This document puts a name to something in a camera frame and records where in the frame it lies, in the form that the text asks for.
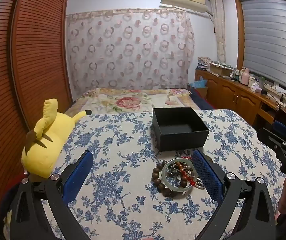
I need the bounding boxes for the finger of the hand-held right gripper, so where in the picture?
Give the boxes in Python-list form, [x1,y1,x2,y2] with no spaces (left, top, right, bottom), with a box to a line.
[257,128,286,153]
[273,120,286,141]

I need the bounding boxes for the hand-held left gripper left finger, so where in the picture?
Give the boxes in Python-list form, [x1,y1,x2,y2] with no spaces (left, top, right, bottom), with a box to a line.
[9,150,95,240]

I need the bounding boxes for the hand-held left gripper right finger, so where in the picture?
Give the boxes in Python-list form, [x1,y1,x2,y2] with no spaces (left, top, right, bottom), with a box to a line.
[192,149,278,240]

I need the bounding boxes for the white pearl necklace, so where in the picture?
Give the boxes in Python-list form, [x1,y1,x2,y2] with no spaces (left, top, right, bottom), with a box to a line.
[194,179,206,191]

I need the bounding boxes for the dark red bead bracelet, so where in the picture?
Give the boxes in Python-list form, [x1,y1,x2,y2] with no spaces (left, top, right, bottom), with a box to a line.
[175,161,196,188]

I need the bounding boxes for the pale green jade bangle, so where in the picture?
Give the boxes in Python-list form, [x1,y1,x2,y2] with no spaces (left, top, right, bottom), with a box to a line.
[162,158,199,194]

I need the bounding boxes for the dark metallic bead bracelet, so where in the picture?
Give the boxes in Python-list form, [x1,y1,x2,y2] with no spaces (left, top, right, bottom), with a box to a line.
[166,164,181,179]

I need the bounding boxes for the black box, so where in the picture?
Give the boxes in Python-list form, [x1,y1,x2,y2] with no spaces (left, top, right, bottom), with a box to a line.
[152,107,210,152]

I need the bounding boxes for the brown wooden bead bracelet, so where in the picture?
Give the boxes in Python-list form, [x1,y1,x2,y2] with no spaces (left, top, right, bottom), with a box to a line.
[152,162,181,197]

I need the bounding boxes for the blue floral cloth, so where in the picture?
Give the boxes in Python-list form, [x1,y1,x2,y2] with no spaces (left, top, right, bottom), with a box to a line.
[4,109,286,240]

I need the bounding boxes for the yellow plush toy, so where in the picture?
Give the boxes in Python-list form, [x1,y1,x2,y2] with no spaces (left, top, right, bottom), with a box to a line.
[20,98,93,179]

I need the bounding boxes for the wooden cabinet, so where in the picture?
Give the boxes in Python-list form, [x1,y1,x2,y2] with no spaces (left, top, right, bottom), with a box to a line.
[195,69,286,130]

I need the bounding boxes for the pink thermos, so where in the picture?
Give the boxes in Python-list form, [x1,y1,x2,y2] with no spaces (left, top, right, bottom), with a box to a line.
[240,67,250,85]

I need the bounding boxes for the dark blue bedding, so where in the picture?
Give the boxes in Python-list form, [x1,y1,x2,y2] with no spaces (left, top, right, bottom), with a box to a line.
[188,86,217,110]

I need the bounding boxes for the cardboard box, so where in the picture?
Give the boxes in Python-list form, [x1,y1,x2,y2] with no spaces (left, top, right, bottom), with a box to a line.
[209,64,233,77]

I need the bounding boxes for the floral blanket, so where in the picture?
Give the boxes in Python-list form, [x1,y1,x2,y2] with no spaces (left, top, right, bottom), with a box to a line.
[65,87,201,117]

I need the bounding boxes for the blue plastic bag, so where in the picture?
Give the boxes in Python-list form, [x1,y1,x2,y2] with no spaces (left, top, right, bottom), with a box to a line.
[192,76,208,88]

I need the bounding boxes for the grey window blind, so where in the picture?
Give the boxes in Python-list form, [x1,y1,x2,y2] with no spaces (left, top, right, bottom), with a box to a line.
[240,0,286,86]

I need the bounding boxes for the patterned cloth pile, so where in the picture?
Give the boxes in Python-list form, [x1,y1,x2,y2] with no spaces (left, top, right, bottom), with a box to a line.
[198,56,212,67]

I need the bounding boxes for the tied cream window curtain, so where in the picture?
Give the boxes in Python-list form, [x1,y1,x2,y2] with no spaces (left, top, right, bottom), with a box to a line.
[209,0,227,63]

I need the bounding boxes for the brown louvered wardrobe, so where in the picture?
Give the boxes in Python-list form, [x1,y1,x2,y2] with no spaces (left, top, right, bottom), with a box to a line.
[0,0,73,230]

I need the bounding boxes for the ring-patterned sheer curtain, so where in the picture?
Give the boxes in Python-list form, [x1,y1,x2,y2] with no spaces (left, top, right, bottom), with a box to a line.
[65,8,195,95]

